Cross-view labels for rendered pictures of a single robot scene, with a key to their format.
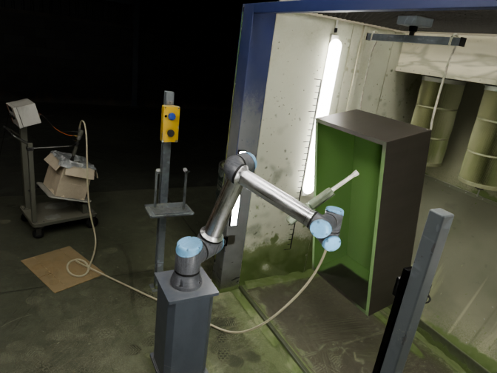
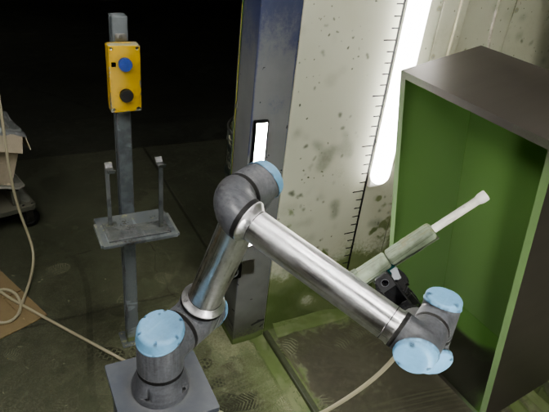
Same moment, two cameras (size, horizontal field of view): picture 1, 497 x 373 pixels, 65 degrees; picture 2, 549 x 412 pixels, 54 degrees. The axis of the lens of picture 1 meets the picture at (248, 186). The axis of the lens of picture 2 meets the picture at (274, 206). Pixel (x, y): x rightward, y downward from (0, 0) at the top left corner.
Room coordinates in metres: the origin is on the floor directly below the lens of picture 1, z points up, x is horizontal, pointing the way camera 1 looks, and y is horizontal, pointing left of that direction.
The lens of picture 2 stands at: (0.80, -0.01, 2.10)
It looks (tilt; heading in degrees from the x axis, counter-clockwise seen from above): 31 degrees down; 0
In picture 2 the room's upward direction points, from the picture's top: 7 degrees clockwise
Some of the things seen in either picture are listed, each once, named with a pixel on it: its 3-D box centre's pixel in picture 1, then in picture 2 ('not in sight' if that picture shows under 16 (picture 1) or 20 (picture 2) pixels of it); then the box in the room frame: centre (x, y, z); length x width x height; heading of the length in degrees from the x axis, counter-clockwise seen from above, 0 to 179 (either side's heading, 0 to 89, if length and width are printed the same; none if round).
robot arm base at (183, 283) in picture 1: (186, 274); (160, 375); (2.01, 0.29, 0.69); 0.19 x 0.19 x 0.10
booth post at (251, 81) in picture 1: (239, 162); (258, 139); (2.98, 0.09, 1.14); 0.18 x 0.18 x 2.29; 30
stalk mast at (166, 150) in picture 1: (163, 197); (126, 203); (2.83, 0.65, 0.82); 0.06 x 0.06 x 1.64; 30
